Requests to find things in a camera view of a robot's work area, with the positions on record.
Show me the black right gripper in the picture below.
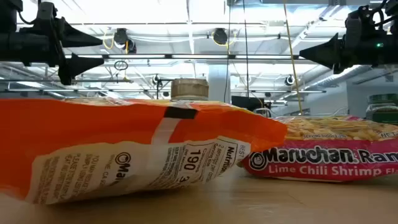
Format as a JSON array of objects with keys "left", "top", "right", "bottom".
[{"left": 300, "top": 30, "right": 379, "bottom": 75}]

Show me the long yellow cable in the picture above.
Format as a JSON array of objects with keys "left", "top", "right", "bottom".
[{"left": 282, "top": 0, "right": 304, "bottom": 116}]

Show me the black monitor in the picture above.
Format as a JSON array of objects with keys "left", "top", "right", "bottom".
[{"left": 231, "top": 95, "right": 266, "bottom": 112}]

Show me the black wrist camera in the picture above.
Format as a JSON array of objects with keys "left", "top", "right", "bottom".
[
  {"left": 36, "top": 1, "right": 59, "bottom": 30},
  {"left": 344, "top": 5, "right": 374, "bottom": 42}
]

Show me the orange Maruchan ramen packet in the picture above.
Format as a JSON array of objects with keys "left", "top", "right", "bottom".
[{"left": 0, "top": 98, "right": 289, "bottom": 206}]

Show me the pink lime shrimp ramen packet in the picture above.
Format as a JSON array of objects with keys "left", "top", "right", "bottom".
[{"left": 239, "top": 114, "right": 398, "bottom": 183}]

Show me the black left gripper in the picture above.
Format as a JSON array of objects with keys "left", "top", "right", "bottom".
[{"left": 30, "top": 17, "right": 105, "bottom": 85}]

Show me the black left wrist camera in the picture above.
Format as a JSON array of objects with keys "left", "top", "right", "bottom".
[{"left": 36, "top": 1, "right": 59, "bottom": 30}]

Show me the green lid spice jar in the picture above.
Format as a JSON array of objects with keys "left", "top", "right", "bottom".
[{"left": 365, "top": 93, "right": 398, "bottom": 125}]

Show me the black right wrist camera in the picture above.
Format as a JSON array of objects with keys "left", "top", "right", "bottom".
[{"left": 344, "top": 5, "right": 374, "bottom": 42}]

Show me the black metal stand rig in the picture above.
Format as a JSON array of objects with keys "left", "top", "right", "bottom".
[{"left": 156, "top": 77, "right": 174, "bottom": 100}]

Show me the long black cable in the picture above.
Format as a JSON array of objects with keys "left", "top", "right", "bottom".
[{"left": 241, "top": 0, "right": 250, "bottom": 100}]

